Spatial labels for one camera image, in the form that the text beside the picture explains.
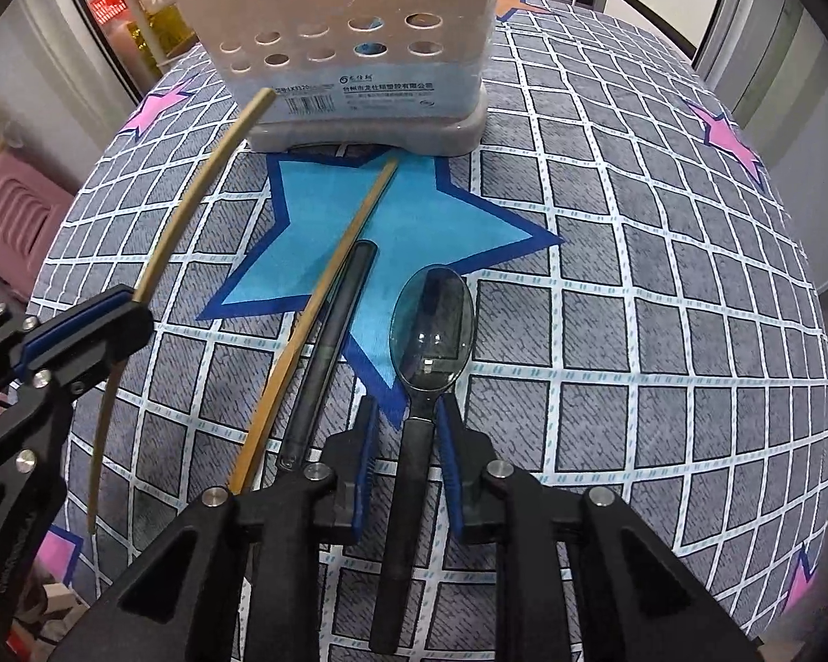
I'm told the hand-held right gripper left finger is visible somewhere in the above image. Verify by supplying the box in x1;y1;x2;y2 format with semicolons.
62;396;382;662

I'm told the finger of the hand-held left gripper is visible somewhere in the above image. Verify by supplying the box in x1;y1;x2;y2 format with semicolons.
0;298;154;477
0;285;126;363

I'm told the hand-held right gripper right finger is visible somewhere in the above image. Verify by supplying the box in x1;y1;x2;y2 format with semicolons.
436;398;760;662

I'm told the clear grey black-handled spoon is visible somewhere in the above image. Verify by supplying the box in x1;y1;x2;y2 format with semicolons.
371;263;479;656

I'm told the wooden chopstick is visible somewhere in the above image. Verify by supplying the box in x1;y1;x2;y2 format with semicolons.
229;158;400;498
86;88;278;535

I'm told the stack of pink plastic stools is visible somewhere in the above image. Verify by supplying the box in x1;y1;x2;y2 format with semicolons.
0;152;77;299

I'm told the grey checked star tablecloth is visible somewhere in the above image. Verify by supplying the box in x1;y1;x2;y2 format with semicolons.
24;0;828;662

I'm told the yellow cooking oil bottle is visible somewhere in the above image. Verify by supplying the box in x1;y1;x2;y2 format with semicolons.
124;7;182;78

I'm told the red plastic basket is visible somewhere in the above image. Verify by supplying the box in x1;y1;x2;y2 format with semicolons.
86;0;130;26

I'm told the dark translucent utensil handle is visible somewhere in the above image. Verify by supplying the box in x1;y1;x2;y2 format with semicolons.
276;239;380;472

